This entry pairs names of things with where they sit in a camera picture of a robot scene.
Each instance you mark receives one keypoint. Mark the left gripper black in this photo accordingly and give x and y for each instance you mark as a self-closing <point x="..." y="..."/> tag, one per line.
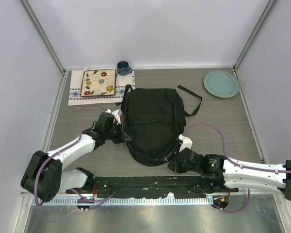
<point x="123" y="137"/>

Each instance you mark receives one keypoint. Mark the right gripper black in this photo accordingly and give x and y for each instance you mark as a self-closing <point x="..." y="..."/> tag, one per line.
<point x="175" y="166"/>

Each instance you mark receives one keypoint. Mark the black student backpack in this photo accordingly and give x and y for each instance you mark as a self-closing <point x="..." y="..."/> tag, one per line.
<point x="154" y="119"/>

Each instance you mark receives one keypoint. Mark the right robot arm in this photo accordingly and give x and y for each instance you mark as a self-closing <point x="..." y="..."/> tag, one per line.
<point x="235" y="173"/>

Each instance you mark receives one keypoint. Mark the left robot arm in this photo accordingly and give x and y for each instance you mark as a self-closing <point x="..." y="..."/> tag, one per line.
<point x="45" y="176"/>

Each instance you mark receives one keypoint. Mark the brown leather wallet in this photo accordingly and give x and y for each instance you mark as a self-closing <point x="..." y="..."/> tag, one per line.
<point x="122" y="119"/>

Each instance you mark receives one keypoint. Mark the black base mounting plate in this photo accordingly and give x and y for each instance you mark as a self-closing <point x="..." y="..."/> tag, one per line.
<point x="154" y="187"/>

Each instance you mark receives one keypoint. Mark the white embroidered cloth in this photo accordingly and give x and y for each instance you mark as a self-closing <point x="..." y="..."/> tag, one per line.
<point x="75" y="97"/>

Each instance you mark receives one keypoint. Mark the floral square trivet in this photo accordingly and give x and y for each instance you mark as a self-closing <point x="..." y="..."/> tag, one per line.
<point x="98" y="83"/>

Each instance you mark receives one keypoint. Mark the dark blue mug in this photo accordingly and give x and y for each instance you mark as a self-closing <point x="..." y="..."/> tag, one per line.
<point x="123" y="68"/>

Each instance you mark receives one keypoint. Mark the light teal plate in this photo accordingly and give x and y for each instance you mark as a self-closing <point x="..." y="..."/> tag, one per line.
<point x="222" y="84"/>

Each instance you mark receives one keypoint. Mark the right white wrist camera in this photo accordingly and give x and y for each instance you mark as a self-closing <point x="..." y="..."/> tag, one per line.
<point x="185" y="142"/>

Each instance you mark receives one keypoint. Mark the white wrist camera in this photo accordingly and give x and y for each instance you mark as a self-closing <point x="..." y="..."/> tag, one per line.
<point x="185" y="142"/>
<point x="117" y="115"/>

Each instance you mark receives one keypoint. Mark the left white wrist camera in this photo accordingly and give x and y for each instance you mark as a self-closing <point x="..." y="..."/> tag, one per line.
<point x="117" y="115"/>

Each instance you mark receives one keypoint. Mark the white slotted cable duct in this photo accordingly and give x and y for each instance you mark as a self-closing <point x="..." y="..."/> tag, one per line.
<point x="169" y="200"/>

